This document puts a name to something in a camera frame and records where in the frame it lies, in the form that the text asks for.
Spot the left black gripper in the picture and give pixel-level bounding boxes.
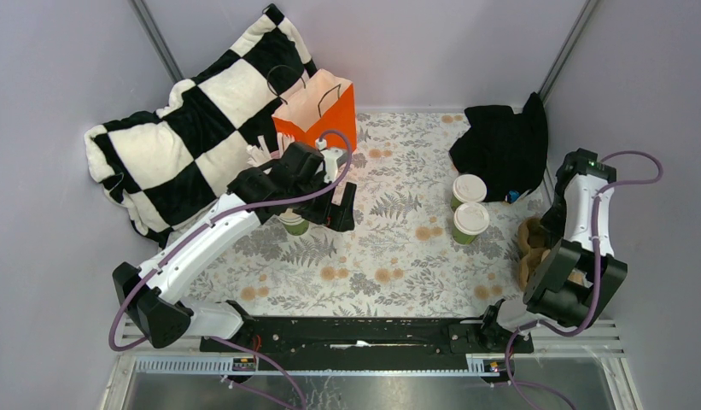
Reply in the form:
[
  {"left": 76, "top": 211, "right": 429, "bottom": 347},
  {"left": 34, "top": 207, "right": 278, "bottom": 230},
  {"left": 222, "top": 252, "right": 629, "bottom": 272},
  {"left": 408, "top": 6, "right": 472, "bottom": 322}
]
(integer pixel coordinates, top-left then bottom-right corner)
[{"left": 290, "top": 172, "right": 356, "bottom": 231}]

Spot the orange paper bag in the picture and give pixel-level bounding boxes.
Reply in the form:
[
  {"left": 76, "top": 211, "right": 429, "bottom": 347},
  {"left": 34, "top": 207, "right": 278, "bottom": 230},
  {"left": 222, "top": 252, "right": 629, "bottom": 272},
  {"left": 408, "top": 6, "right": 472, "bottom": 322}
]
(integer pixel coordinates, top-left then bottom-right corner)
[{"left": 264, "top": 65, "right": 357, "bottom": 152}]

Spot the green paper cup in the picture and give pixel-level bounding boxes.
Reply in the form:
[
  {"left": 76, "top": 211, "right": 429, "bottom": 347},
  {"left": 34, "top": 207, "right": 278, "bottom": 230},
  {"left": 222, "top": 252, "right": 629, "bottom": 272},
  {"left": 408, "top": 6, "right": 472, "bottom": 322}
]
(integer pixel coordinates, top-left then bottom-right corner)
[
  {"left": 452, "top": 202, "right": 490, "bottom": 245},
  {"left": 450, "top": 173, "right": 488, "bottom": 213}
]

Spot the white plastic cup lid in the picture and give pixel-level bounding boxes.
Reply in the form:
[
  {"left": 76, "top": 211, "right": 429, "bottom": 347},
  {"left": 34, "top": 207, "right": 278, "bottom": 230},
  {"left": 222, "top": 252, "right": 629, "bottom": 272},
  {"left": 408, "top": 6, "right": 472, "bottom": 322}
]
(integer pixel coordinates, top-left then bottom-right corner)
[{"left": 453, "top": 173, "right": 488, "bottom": 205}]

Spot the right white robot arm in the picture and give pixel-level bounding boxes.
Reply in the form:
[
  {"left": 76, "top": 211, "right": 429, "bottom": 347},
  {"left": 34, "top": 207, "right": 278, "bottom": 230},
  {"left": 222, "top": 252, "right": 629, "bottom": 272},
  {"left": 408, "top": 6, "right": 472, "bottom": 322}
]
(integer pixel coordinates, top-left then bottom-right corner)
[{"left": 477, "top": 149, "right": 628, "bottom": 352}]

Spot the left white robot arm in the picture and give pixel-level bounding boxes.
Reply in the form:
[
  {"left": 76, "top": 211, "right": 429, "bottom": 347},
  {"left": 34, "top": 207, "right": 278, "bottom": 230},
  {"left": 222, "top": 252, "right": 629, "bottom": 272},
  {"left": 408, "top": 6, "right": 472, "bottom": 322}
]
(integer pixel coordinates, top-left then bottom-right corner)
[{"left": 112, "top": 139, "right": 357, "bottom": 351}]

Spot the pink straw holder cup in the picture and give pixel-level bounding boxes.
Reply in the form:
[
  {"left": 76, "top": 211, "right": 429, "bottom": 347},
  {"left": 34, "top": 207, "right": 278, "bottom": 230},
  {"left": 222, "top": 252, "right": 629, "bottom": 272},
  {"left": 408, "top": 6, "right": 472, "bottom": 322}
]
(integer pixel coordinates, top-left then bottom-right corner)
[{"left": 246, "top": 132, "right": 295, "bottom": 167}]

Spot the stack of green cups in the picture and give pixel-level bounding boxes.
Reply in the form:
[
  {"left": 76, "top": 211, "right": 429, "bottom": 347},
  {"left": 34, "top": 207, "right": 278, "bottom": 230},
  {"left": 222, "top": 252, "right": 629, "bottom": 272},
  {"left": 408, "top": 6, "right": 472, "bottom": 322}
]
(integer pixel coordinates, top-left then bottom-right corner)
[{"left": 278, "top": 210, "right": 309, "bottom": 236}]

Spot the black white checkered pillow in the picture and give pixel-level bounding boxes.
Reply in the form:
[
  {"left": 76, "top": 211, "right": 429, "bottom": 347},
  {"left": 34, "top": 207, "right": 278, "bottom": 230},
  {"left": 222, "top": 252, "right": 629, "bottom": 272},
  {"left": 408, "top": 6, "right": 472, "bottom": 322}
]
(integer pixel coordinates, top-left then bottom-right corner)
[{"left": 84, "top": 4, "right": 317, "bottom": 247}]

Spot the floral tablecloth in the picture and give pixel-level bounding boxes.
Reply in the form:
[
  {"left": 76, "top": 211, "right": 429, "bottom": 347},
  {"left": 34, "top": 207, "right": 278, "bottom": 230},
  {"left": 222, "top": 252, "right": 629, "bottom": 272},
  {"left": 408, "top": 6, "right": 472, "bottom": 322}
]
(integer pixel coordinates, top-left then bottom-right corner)
[{"left": 187, "top": 113, "right": 548, "bottom": 317}]

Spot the black cloth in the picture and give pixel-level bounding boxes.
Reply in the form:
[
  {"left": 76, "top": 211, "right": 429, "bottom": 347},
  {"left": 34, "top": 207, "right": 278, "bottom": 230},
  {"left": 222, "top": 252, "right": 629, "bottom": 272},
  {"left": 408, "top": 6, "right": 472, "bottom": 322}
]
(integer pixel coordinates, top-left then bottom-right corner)
[{"left": 449, "top": 92, "right": 549, "bottom": 203}]

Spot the brown cardboard cup carrier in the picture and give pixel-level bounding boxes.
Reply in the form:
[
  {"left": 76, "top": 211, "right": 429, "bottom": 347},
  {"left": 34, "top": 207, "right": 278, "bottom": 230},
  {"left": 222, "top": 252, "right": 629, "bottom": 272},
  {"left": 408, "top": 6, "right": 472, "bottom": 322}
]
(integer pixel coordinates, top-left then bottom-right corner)
[{"left": 517, "top": 217, "right": 550, "bottom": 290}]

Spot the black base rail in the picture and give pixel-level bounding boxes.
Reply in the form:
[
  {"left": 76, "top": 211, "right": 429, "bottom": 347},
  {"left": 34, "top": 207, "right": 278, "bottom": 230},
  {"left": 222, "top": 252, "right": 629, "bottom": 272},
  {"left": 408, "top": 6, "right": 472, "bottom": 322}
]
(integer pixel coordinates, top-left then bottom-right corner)
[{"left": 231, "top": 316, "right": 511, "bottom": 372}]

